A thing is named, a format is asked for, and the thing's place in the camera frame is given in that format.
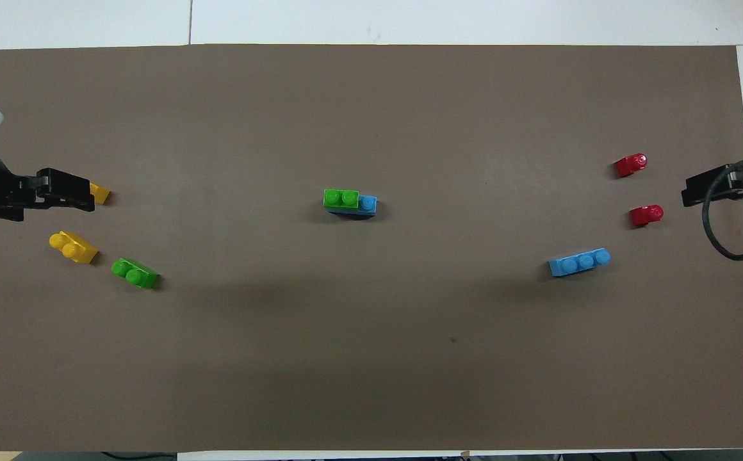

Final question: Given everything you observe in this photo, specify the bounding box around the green two-stud block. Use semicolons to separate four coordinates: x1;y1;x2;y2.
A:
111;257;160;290
323;188;360;210

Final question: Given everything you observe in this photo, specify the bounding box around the blue three-stud block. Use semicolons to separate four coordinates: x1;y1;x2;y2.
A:
328;195;378;220
548;248;612;277

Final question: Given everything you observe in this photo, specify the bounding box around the red one-stud block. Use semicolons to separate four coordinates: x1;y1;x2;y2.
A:
630;204;665;227
614;153;648;179

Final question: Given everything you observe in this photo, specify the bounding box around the brown paper table mat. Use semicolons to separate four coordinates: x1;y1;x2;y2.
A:
0;44;743;452

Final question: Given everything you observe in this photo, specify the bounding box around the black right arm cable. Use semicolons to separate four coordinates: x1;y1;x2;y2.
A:
702;157;743;261

